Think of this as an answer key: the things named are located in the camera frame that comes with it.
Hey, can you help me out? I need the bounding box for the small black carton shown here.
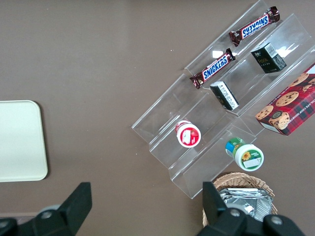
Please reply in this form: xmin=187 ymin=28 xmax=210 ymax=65
xmin=250 ymin=42 xmax=287 ymax=74
xmin=209 ymin=80 xmax=240 ymax=111

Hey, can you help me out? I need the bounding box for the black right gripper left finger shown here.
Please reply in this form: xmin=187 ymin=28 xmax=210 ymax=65
xmin=17 ymin=181 xmax=93 ymax=236

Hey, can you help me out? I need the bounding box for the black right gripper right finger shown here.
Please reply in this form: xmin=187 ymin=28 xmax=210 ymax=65
xmin=196 ymin=181 xmax=261 ymax=236

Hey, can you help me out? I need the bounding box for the cream plastic tray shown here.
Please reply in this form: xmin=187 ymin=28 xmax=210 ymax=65
xmin=0 ymin=100 xmax=48 ymax=182

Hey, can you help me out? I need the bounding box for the red-lid white jar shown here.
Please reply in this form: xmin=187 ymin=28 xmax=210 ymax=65
xmin=175 ymin=119 xmax=202 ymax=148

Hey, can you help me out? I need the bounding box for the green-lid white jar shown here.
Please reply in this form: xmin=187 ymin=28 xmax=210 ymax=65
xmin=225 ymin=137 xmax=265 ymax=172

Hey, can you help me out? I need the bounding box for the clear acrylic stepped display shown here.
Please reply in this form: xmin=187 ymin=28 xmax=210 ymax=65
xmin=131 ymin=0 xmax=315 ymax=200

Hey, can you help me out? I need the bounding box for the Snickers chocolate bar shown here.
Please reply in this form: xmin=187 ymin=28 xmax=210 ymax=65
xmin=189 ymin=48 xmax=236 ymax=89
xmin=228 ymin=6 xmax=281 ymax=47

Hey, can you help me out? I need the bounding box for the red tartan cookie box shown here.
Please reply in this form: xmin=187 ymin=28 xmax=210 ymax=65
xmin=255 ymin=62 xmax=315 ymax=136

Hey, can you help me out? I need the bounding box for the light wicker basket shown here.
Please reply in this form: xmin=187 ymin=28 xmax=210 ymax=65
xmin=202 ymin=172 xmax=278 ymax=228

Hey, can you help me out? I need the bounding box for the foil-wrapped pack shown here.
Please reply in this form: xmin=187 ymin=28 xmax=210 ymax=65
xmin=218 ymin=188 xmax=273 ymax=223

